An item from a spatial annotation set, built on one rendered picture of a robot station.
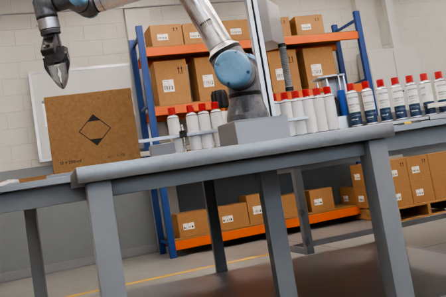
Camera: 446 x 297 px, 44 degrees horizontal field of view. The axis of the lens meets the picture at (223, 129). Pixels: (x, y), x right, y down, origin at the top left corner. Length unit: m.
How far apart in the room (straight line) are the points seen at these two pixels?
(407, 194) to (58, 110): 4.77
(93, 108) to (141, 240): 4.80
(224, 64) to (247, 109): 0.20
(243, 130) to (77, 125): 0.58
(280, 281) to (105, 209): 0.71
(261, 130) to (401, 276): 0.63
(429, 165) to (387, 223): 4.77
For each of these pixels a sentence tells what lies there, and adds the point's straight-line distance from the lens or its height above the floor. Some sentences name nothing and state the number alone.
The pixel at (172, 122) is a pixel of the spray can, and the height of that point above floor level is 1.02.
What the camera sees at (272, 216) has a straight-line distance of 1.85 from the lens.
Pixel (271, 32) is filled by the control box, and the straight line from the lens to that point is 2.40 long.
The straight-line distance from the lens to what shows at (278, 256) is 1.86.
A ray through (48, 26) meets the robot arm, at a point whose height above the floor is 1.37.
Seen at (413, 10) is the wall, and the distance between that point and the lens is 8.74.
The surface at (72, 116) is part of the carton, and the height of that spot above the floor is 1.04.
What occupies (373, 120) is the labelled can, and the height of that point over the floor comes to 0.90.
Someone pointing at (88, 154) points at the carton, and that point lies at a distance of 1.99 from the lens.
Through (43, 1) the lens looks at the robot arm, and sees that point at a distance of 2.09.
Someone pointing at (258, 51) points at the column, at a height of 1.25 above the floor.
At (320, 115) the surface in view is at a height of 0.96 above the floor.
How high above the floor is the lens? 0.75
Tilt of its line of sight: 5 degrees up
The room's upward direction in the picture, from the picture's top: 9 degrees counter-clockwise
